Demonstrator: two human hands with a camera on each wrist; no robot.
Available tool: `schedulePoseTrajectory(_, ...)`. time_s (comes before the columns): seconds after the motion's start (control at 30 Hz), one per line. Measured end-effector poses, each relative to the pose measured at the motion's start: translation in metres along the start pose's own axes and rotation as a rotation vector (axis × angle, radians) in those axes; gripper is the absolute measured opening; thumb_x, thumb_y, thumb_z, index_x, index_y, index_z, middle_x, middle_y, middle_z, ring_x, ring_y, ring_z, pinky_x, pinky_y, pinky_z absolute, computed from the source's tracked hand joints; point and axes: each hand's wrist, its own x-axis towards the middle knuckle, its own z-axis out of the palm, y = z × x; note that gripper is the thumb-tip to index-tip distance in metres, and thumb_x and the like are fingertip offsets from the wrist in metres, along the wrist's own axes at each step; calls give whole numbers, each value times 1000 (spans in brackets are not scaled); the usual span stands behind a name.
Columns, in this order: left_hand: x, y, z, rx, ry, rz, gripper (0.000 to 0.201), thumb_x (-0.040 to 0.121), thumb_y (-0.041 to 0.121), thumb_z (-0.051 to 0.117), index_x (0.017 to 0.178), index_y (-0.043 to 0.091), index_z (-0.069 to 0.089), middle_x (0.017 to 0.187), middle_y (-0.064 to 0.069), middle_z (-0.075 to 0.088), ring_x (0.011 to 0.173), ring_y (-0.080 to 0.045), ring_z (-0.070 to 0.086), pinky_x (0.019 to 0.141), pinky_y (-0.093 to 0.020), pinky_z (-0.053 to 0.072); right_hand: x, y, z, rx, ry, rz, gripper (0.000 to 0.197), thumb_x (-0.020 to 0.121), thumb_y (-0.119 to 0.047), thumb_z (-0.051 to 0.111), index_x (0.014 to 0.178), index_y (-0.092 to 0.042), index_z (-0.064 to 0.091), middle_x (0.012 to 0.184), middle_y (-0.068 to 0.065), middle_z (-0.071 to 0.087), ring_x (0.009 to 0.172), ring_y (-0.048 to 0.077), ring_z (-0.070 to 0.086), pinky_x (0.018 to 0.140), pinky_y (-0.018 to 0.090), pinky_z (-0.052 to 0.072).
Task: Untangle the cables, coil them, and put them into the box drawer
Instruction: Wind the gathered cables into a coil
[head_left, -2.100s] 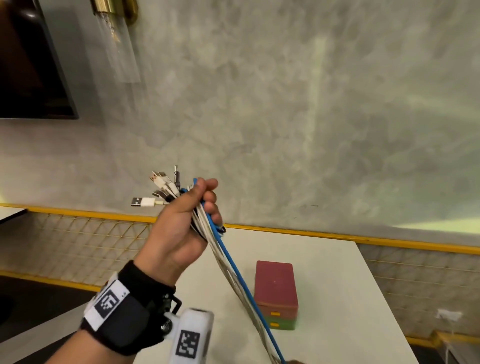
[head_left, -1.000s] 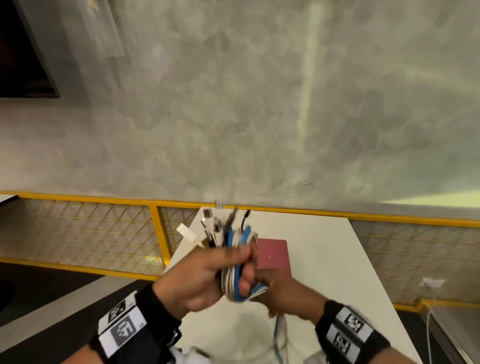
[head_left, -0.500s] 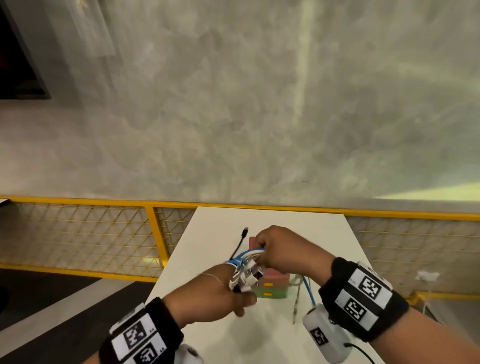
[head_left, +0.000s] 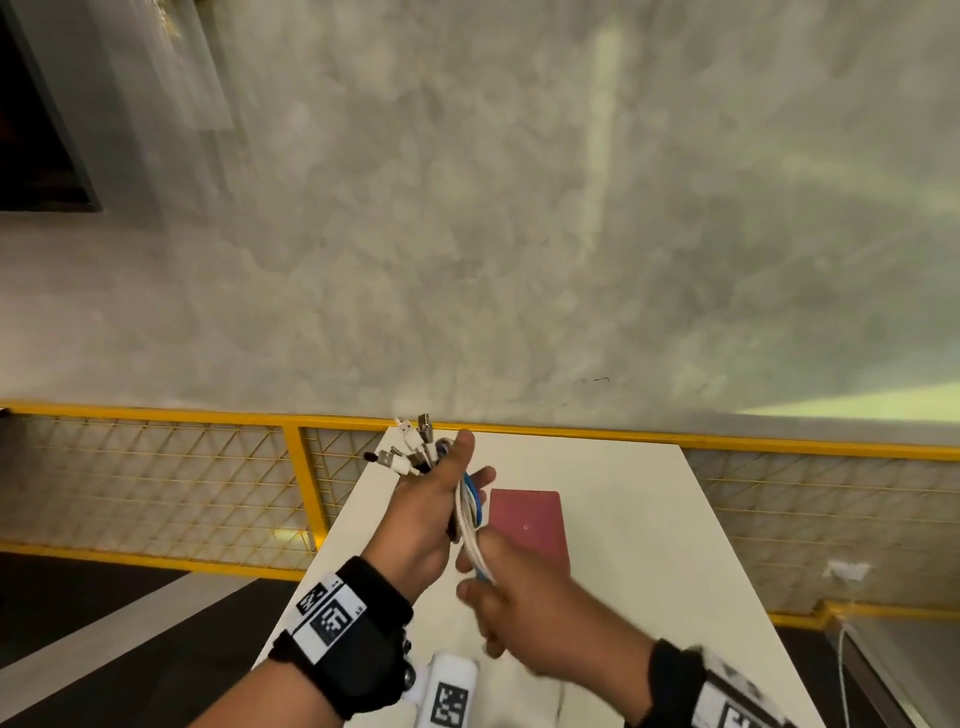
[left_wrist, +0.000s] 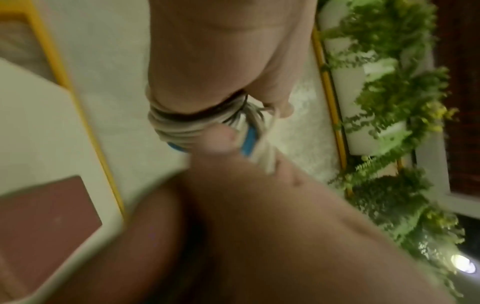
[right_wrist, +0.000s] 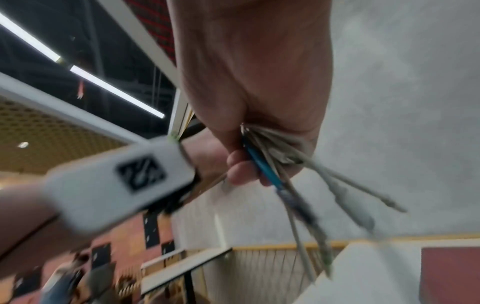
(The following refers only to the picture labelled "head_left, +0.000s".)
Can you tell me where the person's right hand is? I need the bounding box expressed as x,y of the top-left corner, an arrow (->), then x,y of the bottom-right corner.
455,528 -> 658,725

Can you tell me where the person's left hand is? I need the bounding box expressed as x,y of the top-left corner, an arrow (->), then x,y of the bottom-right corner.
359,428 -> 498,607

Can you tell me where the bunch of white cables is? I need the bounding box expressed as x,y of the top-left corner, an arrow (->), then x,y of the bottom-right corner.
372,412 -> 498,585

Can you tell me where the blue cable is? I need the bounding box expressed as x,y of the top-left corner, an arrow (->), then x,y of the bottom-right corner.
434,442 -> 496,585

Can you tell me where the pink box with green drawer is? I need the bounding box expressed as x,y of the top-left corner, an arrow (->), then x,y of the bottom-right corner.
487,488 -> 573,579

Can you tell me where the yellow mesh railing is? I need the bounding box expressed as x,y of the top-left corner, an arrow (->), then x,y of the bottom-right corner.
0,401 -> 960,631

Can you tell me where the black left wristband with markers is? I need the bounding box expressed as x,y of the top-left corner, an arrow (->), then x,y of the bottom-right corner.
267,556 -> 416,721

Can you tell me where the black wristband with markers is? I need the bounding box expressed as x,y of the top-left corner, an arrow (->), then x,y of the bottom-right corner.
267,556 -> 416,721
644,638 -> 800,728

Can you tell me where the white table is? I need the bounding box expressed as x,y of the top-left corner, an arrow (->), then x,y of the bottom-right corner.
251,427 -> 830,728

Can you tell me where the black right wristband with markers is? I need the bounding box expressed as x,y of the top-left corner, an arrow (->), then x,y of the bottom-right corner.
644,638 -> 800,728

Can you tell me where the black screen panel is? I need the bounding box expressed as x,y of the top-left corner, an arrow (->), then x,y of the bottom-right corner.
0,14 -> 103,214

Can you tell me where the white socket cord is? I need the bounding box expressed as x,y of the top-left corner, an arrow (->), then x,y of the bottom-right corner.
836,622 -> 853,728

